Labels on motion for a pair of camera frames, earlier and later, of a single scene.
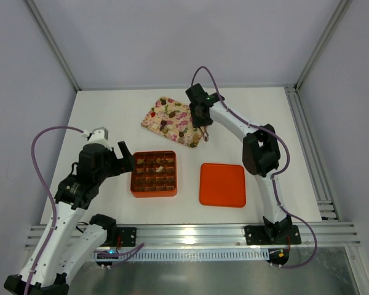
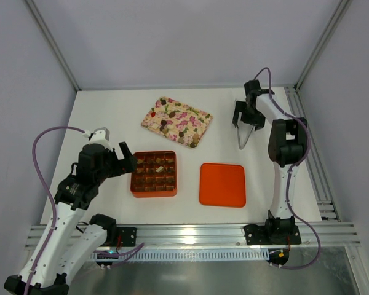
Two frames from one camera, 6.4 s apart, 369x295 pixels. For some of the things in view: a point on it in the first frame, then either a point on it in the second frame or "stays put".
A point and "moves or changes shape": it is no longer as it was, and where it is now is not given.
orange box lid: x=222 y=185 stays put
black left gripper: x=120 y=161 stays put
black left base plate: x=128 y=236 stays put
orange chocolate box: x=155 y=175 stays put
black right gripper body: x=201 y=120 to x=249 y=117
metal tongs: x=204 y=129 moves or changes shape
